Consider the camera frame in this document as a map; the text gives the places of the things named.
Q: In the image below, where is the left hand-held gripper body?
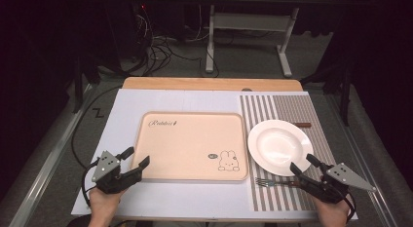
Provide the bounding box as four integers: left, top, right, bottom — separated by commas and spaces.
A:
92, 150, 144, 195

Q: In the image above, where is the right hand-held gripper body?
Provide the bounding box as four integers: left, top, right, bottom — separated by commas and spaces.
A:
300, 162, 378, 205

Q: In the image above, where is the metal fork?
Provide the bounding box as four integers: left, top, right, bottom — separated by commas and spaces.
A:
254, 176, 298, 189

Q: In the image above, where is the white plate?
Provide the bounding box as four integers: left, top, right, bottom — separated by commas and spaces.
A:
247, 119, 315, 177

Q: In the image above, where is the beige tray with rabbit print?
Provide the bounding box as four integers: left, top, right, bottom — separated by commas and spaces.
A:
130, 111, 250, 183

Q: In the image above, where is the person's right hand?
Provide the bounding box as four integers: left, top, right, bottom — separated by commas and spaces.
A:
312, 193, 355, 227

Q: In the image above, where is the person's left hand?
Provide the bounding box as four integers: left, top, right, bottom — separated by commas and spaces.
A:
88, 186, 127, 221

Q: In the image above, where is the grey striped placemat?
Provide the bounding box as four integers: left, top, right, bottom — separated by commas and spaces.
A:
239, 94, 339, 212

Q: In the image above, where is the white board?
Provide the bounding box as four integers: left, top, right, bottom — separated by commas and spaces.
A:
71, 88, 358, 221

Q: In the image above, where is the black metal stand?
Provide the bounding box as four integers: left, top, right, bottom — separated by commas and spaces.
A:
71, 53, 102, 114
299, 59, 355, 128

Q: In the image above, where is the right hand-held gripper cable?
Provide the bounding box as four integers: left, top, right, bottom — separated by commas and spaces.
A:
344, 192, 357, 223

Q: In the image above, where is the hand-held gripper cable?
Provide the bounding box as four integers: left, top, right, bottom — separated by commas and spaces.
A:
344, 192, 357, 223
80, 159, 100, 208

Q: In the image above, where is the left hand-held gripper cable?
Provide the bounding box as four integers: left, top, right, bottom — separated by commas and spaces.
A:
80, 159, 100, 208

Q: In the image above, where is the metal floor rail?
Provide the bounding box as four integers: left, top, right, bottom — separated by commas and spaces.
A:
326, 93, 398, 227
9, 83, 94, 227

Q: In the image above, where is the long black floor cable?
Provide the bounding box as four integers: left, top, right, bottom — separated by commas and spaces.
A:
70, 85, 124, 170

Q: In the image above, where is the tangle of floor cables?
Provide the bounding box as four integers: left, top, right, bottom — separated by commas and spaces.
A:
128, 4, 204, 77

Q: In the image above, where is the white metal desk frame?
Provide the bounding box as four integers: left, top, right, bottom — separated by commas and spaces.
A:
205, 0, 344, 79

